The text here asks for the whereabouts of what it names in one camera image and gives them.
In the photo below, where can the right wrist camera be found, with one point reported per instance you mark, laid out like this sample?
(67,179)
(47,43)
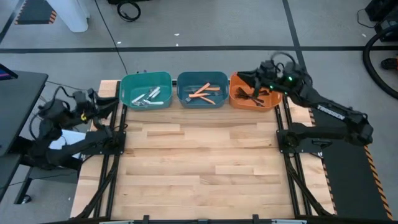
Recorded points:
(268,67)

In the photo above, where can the black desk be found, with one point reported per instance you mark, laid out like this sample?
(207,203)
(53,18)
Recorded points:
(18,102)

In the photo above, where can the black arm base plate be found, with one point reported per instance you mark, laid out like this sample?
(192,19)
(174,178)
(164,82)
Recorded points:
(119,151)
(283,149)

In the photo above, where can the black hazard-striped platform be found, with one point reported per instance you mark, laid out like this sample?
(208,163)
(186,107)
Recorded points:
(351,180)

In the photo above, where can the laptop screen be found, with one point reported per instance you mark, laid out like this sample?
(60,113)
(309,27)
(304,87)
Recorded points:
(6,74)

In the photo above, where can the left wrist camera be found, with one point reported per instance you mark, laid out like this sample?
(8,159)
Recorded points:
(81,97)

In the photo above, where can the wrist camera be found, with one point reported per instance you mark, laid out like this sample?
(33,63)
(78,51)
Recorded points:
(81,97)
(268,67)

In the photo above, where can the white pillar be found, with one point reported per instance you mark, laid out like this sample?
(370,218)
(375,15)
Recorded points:
(70,14)

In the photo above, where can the blue plastic bin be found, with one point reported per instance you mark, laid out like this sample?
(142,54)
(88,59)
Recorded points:
(186,81)

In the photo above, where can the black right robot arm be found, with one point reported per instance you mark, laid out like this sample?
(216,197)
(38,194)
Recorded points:
(329,113)

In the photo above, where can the black equipment box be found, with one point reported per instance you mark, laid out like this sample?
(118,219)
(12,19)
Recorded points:
(384,15)

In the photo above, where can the black aluminium frame rail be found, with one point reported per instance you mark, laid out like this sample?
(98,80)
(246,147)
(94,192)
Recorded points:
(107,186)
(293,183)
(199,221)

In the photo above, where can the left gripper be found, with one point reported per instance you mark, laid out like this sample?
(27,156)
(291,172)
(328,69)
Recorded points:
(85,105)

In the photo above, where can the orange plastic bin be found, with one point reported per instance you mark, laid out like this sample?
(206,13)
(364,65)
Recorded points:
(237,104)

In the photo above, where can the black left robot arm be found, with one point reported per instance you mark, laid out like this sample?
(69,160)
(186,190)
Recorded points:
(62,152)

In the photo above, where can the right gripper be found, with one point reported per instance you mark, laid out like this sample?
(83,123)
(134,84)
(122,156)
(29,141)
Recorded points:
(271,77)

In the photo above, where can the white flat box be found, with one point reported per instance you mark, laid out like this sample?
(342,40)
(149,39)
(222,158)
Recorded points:
(70,137)

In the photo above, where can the teal green plastic bin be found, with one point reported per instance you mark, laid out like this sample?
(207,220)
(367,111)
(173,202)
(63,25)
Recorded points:
(130,84)

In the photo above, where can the small hazard-striped mat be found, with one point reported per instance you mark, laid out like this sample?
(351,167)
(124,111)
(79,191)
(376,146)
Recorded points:
(35,12)

